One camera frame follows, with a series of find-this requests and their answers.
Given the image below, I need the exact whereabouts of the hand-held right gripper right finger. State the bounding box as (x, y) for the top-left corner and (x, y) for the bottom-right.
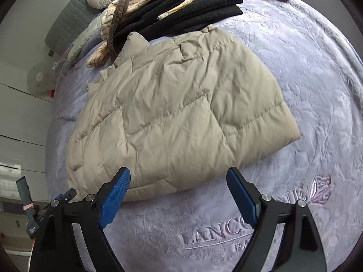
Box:
(227, 167), (326, 272)

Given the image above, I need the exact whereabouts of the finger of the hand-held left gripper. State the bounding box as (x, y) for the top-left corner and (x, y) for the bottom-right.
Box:
(54, 188), (77, 205)

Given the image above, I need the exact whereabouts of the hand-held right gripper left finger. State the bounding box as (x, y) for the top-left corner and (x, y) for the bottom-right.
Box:
(30, 167), (131, 272)

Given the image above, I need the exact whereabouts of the beige puffer jacket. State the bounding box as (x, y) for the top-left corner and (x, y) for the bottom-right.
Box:
(65, 25), (301, 203)

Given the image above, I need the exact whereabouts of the white wardrobe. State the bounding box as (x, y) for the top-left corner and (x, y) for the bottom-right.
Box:
(0, 11), (56, 202)

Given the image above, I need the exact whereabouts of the white standing fan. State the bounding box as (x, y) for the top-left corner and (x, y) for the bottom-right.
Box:
(27, 63), (56, 95)

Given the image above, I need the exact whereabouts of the lilac embossed blanket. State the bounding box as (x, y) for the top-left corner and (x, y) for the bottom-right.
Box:
(44, 0), (363, 272)

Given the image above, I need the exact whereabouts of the white folded cloth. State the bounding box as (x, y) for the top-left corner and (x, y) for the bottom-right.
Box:
(66, 14), (103, 63)

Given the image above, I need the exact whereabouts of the grey quilted headboard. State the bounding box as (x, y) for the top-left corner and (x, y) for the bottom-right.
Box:
(45, 0), (98, 57)

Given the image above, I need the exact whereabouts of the cream striped robe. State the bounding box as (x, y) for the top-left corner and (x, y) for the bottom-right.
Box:
(86, 0), (209, 68)

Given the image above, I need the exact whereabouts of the black folded garment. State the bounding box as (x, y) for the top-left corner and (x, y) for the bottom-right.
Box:
(109, 0), (260, 54)

